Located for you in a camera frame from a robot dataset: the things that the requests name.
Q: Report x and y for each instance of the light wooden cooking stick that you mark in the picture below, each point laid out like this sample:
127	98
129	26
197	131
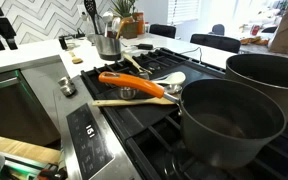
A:
134	63

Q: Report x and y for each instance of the small black countertop device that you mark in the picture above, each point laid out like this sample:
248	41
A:
63	42

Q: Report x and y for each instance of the steel dishwasher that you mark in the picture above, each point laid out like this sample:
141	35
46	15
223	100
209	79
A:
14	110

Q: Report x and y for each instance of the small wooden brush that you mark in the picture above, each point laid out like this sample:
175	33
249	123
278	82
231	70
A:
76	60

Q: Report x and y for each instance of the steel stove knob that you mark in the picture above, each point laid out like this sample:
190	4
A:
67	86

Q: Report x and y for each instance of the black slotted spatula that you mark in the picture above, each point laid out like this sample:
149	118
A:
90	11

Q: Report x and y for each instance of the steel utensil holder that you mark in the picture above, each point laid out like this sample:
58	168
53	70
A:
108	46

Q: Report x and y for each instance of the steel perforated skimmer spoon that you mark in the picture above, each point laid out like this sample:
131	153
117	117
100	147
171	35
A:
116	24

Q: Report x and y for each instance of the brown wooden spoon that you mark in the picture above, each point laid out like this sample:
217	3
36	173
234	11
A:
121	27

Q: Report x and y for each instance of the green potted plant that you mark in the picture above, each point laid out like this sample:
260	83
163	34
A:
130	28

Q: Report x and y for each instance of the steel measuring cup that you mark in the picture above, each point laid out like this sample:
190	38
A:
127	93

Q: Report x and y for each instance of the orange jar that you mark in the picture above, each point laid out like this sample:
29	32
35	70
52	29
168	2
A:
140	23

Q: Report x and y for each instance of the black gas stove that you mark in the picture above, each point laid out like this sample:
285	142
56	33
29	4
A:
94	146

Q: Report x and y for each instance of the red and black tool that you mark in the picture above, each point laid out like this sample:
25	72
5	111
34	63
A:
50	173

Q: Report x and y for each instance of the flat wooden spatula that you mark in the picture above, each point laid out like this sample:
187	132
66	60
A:
130	102

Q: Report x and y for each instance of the black power adapter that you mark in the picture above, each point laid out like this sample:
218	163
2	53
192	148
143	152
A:
145	46

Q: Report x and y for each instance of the white plastic spoon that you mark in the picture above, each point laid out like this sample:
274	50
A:
174	78

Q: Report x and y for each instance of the small steel measuring spoon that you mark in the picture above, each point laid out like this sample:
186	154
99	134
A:
173	89

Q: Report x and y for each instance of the white window blinds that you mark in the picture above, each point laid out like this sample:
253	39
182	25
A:
183	10

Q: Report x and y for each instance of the wide black dining chair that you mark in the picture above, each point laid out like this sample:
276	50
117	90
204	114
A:
215	42

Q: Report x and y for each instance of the grey chair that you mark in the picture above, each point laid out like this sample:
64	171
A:
218	29

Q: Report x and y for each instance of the food on dining table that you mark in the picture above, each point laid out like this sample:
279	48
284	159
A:
254	40

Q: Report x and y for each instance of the red can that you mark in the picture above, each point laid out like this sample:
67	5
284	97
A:
255	30

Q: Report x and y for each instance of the large dark stock pot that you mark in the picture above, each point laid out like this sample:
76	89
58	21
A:
267	83

